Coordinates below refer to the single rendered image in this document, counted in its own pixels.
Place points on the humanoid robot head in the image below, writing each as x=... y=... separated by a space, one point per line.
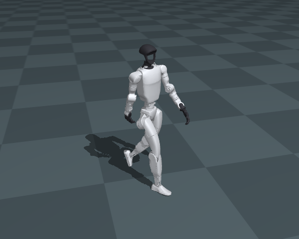
x=147 y=50

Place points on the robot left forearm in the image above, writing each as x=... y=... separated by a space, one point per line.
x=175 y=98

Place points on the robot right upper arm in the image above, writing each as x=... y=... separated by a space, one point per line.
x=134 y=79

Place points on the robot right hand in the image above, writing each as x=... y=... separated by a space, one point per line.
x=128 y=118

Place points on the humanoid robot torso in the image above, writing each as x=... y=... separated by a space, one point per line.
x=148 y=89

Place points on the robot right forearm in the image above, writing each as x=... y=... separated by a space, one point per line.
x=129 y=106

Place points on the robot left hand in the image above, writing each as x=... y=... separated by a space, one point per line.
x=182 y=108

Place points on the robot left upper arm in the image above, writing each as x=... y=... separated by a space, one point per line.
x=165 y=79

